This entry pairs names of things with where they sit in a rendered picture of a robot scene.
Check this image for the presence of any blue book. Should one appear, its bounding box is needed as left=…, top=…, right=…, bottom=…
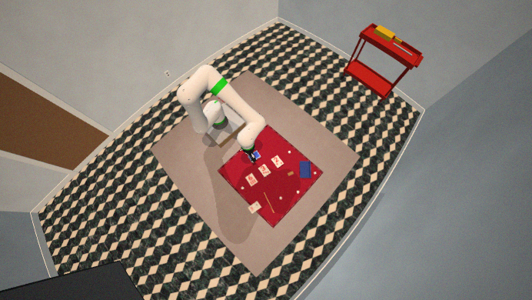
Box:
left=300, top=161, right=311, bottom=178

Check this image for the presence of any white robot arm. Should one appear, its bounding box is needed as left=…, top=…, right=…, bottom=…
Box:
left=177, top=65, right=266, bottom=153

